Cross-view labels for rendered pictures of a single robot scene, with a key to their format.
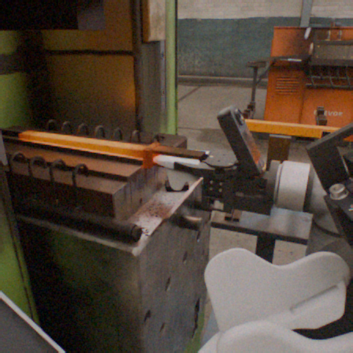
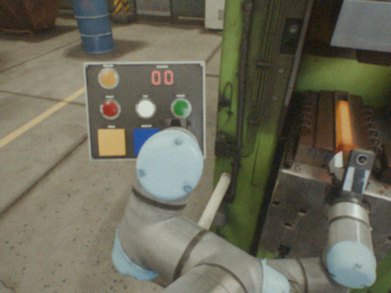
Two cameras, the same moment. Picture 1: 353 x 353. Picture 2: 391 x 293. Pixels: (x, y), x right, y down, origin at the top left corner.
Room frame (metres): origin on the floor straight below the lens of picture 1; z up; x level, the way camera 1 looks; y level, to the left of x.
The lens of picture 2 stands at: (0.13, -0.51, 1.44)
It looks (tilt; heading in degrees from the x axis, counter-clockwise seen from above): 38 degrees down; 90
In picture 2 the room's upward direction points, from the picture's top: straight up
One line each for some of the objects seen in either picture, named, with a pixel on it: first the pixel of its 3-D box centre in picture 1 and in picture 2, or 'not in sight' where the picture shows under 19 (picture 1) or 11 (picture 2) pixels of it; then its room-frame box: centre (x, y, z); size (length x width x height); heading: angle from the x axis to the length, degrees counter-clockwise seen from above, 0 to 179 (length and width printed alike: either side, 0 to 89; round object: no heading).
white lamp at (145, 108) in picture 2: not in sight; (145, 108); (-0.01, 0.12, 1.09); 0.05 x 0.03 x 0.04; 157
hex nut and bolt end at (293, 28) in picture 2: not in sight; (291, 36); (0.41, 0.28, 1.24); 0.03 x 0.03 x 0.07; 67
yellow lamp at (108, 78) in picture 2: not in sight; (108, 78); (-0.11, 0.16, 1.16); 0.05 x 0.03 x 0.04; 157
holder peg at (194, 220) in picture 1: (191, 222); not in sight; (0.53, -0.03, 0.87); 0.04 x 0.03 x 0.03; 67
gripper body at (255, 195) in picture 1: (239, 181); (345, 196); (0.49, -0.11, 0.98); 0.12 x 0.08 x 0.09; 67
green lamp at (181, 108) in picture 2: not in sight; (181, 108); (0.09, 0.12, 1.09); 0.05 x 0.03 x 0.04; 157
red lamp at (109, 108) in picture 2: not in sight; (110, 108); (-0.11, 0.12, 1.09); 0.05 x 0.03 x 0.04; 157
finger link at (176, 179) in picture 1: (176, 174); (336, 165); (0.51, 0.00, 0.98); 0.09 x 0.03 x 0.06; 70
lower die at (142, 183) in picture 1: (53, 164); (332, 124); (0.62, 0.25, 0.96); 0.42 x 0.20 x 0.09; 67
